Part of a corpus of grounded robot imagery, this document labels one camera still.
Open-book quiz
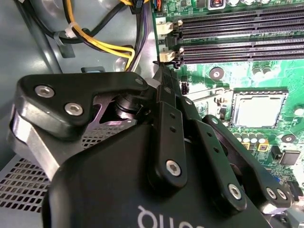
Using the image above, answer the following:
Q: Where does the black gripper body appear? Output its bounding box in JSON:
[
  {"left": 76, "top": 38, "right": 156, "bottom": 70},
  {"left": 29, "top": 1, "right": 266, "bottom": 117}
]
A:
[{"left": 40, "top": 123, "right": 284, "bottom": 228}]

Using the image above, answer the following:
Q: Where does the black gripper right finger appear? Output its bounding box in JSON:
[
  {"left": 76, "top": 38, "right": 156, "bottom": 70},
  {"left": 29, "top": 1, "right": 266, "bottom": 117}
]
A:
[{"left": 166, "top": 67, "right": 293, "bottom": 212}]

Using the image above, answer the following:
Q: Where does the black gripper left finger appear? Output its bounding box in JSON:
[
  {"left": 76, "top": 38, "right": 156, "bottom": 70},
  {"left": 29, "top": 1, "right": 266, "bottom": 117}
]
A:
[{"left": 7, "top": 66, "right": 188, "bottom": 192}]

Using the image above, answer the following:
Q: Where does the wire locking lever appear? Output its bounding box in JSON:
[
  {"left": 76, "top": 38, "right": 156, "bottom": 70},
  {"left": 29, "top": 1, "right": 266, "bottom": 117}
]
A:
[{"left": 182, "top": 86, "right": 228, "bottom": 96}]

